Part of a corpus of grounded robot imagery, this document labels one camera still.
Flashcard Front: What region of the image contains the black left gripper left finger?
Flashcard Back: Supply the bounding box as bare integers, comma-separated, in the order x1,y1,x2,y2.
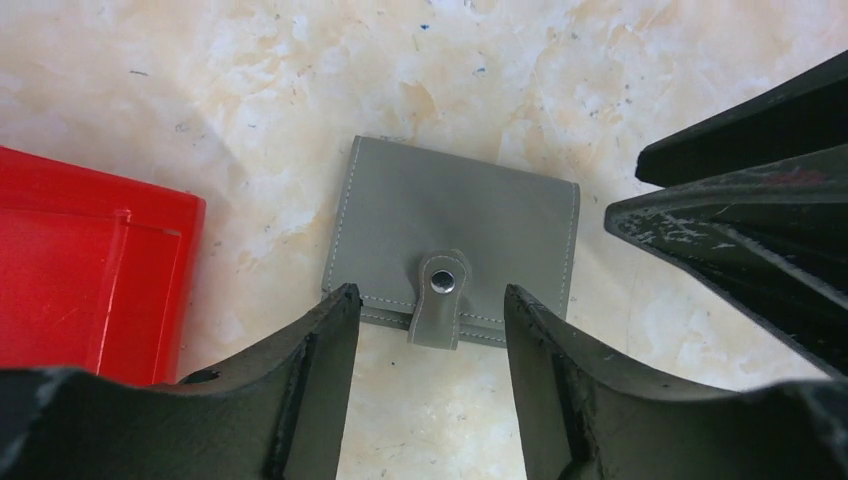
1,284,362,479

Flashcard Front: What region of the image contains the red plastic bin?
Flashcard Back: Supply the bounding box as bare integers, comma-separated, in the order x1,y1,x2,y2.
1,148,206,386

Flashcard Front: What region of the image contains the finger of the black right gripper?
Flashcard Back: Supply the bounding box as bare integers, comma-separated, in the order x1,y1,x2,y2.
604,145,847,378
635,52,847,187

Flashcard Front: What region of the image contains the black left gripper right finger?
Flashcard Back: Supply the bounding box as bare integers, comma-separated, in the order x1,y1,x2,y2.
504,284,847,479

